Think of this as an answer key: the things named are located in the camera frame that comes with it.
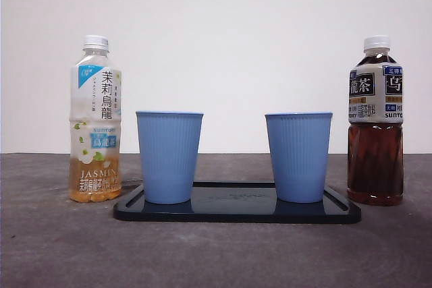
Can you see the jasmine tea bottle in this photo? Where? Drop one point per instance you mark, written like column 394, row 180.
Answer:
column 94, row 153

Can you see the blue ribbed plastic cup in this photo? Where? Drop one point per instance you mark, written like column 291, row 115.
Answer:
column 168, row 156
column 298, row 156

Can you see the dark blue flat tray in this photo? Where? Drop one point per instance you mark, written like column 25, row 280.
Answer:
column 233, row 210

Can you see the dark oolong tea bottle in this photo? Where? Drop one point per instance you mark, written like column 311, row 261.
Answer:
column 374, row 160

